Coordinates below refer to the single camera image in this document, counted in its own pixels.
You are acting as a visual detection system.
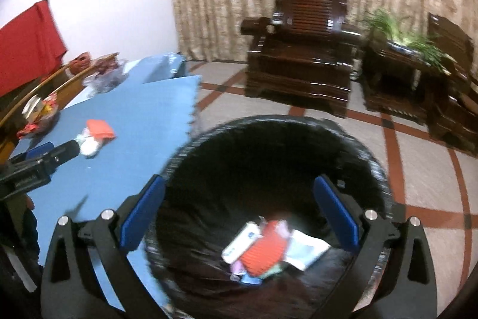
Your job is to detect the dark wooden armchair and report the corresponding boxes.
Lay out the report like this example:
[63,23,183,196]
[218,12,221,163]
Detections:
[240,0,361,117]

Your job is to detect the blue table cloth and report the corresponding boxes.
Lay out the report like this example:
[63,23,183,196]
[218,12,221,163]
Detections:
[9,52,203,312]

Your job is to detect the orange foam fruit net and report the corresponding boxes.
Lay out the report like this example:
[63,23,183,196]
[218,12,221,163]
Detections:
[239,219,290,278]

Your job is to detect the red snack packets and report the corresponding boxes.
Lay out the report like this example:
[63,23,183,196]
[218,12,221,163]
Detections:
[16,92,58,139]

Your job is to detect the white blue medicine box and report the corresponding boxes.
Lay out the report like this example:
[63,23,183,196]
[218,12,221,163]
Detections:
[283,229,330,271]

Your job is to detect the black lined trash bin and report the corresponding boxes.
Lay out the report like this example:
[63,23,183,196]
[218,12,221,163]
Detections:
[146,116,393,318]

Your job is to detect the glass fruit bowl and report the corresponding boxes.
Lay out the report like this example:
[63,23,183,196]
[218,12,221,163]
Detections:
[83,57,126,94]

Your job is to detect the red cloth cover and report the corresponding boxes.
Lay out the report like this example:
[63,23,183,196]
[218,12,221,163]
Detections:
[0,0,67,95]

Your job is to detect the small red foam net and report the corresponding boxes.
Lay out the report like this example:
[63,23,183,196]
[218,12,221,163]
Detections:
[86,119,116,140]

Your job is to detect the dark wooden side table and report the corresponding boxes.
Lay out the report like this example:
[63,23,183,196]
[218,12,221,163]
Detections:
[360,41,447,125]

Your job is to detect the white gold small box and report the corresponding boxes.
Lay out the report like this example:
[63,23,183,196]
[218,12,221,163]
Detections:
[22,95,44,118]

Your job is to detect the wooden sideboard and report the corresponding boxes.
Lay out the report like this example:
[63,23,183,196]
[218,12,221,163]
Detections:
[1,53,118,162]

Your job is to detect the dark red apple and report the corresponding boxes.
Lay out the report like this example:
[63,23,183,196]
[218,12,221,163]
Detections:
[95,57,118,75]

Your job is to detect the pink face mask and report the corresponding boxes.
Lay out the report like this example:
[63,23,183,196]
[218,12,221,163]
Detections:
[230,260,247,277]

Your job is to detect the glass snack bowl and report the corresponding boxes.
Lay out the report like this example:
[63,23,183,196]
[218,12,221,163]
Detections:
[16,105,59,139]

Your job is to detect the green potted plant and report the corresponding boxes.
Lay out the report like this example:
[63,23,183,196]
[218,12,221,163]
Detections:
[363,8,449,74]

